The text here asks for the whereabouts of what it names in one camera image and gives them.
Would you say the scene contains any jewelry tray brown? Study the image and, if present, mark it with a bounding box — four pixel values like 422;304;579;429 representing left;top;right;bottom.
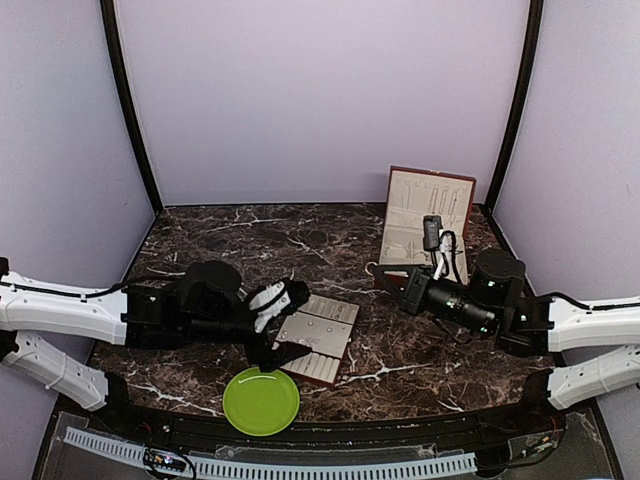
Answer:
276;295;360;386

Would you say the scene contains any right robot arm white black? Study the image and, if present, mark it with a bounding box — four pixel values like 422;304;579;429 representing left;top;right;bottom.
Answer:
370;248;639;434

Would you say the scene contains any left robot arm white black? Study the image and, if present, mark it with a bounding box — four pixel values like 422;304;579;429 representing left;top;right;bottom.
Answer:
1;259;312;436

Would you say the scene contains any open brown jewelry box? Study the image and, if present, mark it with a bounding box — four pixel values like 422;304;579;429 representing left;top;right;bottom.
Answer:
378;166;476;284

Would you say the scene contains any green plate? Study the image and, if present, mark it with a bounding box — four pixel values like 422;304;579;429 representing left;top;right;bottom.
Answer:
222;368;300;437

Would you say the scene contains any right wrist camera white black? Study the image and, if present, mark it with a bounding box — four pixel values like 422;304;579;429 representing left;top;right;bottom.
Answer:
422;215;462;283

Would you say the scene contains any white slotted cable duct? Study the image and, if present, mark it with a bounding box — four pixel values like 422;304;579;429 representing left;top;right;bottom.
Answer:
63;427;478;479

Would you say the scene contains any right black frame post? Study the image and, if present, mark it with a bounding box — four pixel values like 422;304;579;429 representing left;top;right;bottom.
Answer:
483;0;544;217

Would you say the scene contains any black frame post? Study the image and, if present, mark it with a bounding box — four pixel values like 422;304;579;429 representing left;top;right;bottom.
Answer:
483;0;544;217
99;0;164;216

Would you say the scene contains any left black frame post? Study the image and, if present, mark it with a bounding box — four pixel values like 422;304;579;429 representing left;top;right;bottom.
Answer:
99;0;164;216

